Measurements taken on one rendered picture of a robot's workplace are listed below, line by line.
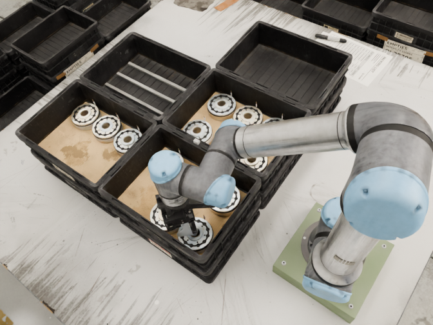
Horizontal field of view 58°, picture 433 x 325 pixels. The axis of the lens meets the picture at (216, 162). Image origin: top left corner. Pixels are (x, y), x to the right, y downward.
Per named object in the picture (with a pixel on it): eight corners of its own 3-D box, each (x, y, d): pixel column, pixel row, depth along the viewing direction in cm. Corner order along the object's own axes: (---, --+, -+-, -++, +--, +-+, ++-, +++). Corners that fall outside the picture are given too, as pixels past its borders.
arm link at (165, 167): (173, 182, 83) (138, 171, 85) (182, 205, 92) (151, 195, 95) (189, 153, 87) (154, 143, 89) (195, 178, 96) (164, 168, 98)
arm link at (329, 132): (432, 71, 65) (211, 113, 97) (424, 118, 59) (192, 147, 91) (446, 119, 71) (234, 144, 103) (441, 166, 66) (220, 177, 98)
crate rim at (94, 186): (160, 126, 130) (159, 122, 128) (97, 193, 118) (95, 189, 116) (79, 82, 145) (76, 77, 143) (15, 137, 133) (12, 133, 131)
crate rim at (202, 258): (263, 183, 115) (263, 178, 113) (203, 266, 103) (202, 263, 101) (160, 126, 130) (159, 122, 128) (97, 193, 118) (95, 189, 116)
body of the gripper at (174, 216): (162, 208, 111) (153, 187, 101) (192, 200, 111) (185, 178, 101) (168, 233, 107) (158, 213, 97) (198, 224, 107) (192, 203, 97)
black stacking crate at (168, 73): (215, 89, 150) (212, 68, 141) (166, 142, 138) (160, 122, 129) (139, 54, 165) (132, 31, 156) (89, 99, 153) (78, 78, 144)
